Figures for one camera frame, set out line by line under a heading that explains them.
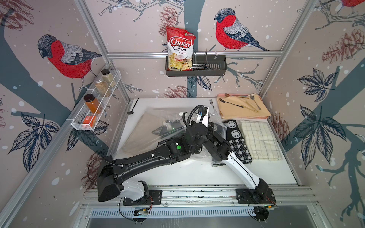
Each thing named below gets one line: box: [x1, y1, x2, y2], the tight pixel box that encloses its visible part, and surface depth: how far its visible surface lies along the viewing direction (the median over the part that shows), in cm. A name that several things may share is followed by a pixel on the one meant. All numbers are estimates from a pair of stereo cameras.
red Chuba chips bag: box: [166, 26, 196, 72], surface depth 81 cm
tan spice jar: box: [94, 76, 112, 97], surface depth 77 cm
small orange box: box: [82, 115, 97, 127], surface depth 68 cm
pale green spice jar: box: [100, 68, 116, 88], surface depth 82 cm
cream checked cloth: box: [240, 120, 283, 162], surface depth 92 cm
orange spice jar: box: [83, 93, 103, 115], surface depth 69 cm
